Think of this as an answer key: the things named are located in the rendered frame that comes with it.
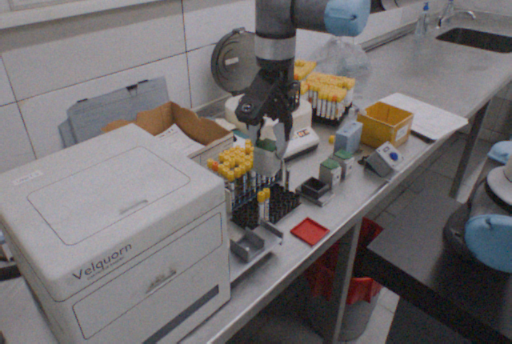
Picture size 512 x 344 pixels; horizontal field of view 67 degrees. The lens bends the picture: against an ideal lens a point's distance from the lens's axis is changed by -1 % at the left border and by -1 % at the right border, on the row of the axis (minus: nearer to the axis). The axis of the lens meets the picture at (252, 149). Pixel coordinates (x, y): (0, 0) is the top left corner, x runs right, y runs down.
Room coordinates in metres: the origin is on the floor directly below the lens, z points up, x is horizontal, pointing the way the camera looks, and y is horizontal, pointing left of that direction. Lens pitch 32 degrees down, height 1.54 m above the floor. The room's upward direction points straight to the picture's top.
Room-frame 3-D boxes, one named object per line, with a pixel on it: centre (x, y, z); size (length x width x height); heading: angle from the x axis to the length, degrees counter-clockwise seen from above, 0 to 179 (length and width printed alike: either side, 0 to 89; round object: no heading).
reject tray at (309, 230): (0.69, -0.14, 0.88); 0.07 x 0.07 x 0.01; 46
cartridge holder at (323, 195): (0.83, -0.17, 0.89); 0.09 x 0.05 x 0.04; 48
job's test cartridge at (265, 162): (0.69, -0.03, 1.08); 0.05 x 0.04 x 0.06; 59
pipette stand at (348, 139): (1.02, -0.29, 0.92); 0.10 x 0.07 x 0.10; 142
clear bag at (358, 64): (1.75, -0.46, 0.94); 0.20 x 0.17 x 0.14; 117
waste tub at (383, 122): (1.12, -0.43, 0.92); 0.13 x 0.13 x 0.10; 43
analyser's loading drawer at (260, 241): (0.58, 0.03, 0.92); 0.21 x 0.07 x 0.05; 136
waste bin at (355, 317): (1.08, -0.36, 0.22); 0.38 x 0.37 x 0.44; 136
